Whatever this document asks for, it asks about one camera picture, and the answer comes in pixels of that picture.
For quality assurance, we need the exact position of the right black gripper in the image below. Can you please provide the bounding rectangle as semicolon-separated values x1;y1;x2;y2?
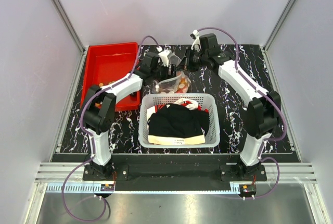
175;47;208;72

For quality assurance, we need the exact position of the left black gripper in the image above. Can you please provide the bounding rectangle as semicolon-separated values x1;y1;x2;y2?
151;61;180;86

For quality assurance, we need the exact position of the clear zip top bag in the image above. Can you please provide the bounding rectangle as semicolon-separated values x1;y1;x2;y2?
155;55;191;94

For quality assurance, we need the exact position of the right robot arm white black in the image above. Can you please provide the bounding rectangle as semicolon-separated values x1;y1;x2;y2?
177;30;282;181

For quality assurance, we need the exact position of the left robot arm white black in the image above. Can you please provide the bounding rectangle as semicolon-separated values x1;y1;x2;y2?
80;51;181;180

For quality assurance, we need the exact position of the red white cloth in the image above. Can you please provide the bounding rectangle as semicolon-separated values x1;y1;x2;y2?
147;98;209;113

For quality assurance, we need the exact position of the white perforated plastic basket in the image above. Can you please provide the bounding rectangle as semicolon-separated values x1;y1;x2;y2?
138;93;220;148

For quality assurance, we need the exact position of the black cloth in basket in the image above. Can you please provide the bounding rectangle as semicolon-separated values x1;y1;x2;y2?
147;104;210;139

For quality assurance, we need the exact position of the red plastic bin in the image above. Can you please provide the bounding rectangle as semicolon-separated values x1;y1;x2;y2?
81;42;138;107

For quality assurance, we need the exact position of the beige cloth with label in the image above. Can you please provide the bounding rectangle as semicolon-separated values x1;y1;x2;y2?
148;135;205;145

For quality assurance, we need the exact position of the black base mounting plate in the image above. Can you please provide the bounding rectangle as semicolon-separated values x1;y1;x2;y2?
83;154;267;192

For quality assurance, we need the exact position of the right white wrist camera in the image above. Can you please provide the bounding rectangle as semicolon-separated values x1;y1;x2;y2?
190;30;201;52

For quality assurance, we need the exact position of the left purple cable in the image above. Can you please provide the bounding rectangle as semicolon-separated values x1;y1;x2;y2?
60;35;162;221

